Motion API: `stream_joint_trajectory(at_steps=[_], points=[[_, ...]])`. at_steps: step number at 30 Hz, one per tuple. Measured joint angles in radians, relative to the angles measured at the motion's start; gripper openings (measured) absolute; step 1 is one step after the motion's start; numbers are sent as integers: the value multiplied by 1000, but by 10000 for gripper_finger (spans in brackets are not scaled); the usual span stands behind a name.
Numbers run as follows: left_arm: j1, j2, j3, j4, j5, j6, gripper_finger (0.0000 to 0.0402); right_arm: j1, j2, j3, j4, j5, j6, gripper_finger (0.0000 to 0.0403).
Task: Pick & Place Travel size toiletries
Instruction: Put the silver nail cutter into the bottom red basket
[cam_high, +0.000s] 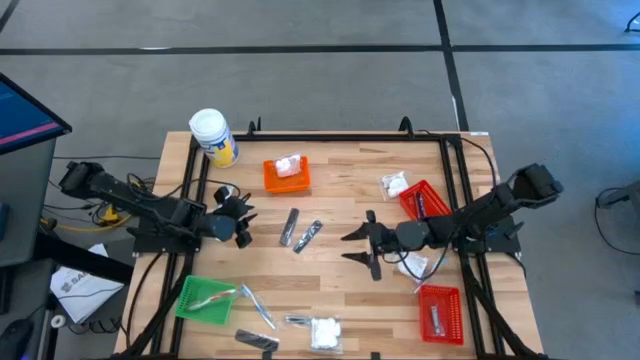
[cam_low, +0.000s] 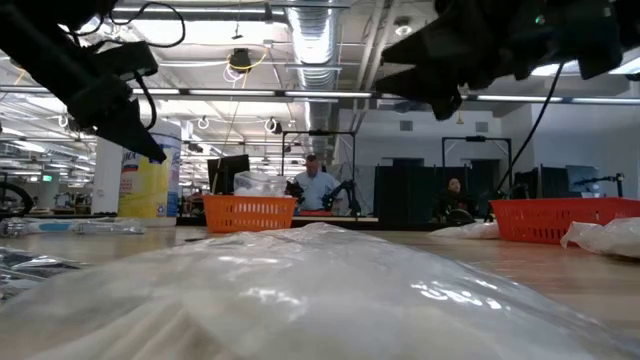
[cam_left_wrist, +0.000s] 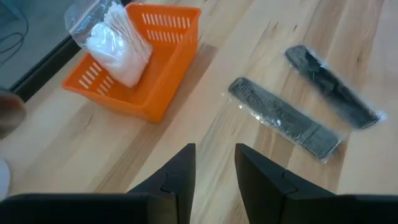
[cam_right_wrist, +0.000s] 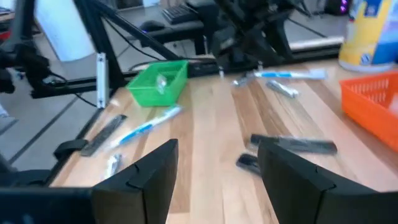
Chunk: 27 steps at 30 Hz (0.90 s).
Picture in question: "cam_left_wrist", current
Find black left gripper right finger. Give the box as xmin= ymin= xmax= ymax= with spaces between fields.
xmin=235 ymin=142 xmax=398 ymax=224

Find black comb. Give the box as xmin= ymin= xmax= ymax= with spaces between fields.
xmin=284 ymin=44 xmax=388 ymax=131
xmin=223 ymin=76 xmax=348 ymax=164

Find orange plastic basket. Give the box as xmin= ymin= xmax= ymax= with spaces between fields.
xmin=61 ymin=2 xmax=202 ymax=124

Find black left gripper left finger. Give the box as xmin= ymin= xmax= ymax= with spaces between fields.
xmin=0 ymin=142 xmax=197 ymax=224

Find black floor cable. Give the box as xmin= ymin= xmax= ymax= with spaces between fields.
xmin=0 ymin=0 xmax=30 ymax=68

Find clear bag of cotton swabs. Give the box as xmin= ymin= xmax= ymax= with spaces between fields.
xmin=64 ymin=0 xmax=154 ymax=88

